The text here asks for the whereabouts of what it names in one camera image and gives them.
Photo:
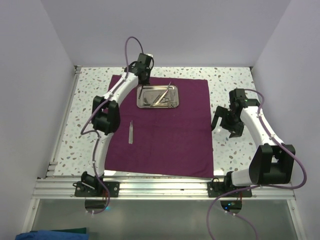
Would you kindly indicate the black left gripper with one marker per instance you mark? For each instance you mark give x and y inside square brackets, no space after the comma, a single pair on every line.
[146,82]

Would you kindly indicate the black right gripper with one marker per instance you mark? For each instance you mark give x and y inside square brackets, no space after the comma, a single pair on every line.
[236,130]

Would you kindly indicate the purple surgical cloth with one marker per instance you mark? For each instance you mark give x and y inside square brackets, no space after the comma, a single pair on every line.
[167,141]

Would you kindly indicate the steel scalpel handle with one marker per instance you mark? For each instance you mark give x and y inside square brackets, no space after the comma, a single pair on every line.
[131,132]

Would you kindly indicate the steel tweezers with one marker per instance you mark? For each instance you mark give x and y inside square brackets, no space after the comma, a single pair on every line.
[140,92]

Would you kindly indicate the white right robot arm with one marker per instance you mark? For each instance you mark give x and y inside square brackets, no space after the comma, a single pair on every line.
[272,163]

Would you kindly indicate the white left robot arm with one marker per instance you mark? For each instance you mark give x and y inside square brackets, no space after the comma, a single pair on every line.
[105,118]

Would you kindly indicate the steel instrument tray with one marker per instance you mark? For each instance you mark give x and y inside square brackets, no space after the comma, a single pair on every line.
[151,92]

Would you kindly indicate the steel scissors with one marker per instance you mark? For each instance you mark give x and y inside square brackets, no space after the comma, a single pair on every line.
[165,103]

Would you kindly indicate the blue cloth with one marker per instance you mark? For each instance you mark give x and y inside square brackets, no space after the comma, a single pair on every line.
[51,235]

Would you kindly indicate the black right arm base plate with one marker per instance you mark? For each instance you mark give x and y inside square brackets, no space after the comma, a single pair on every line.
[216,188]

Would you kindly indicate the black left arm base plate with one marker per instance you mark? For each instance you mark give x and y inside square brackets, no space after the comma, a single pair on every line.
[85,191]

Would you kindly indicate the aluminium left side rail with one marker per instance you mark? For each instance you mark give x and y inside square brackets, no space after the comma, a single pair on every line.
[53,160]

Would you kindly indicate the aluminium rail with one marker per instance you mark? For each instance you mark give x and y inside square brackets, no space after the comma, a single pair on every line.
[130,188]
[53,160]

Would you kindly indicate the aluminium front rail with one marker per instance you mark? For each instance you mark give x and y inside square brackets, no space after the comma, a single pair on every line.
[130,188]

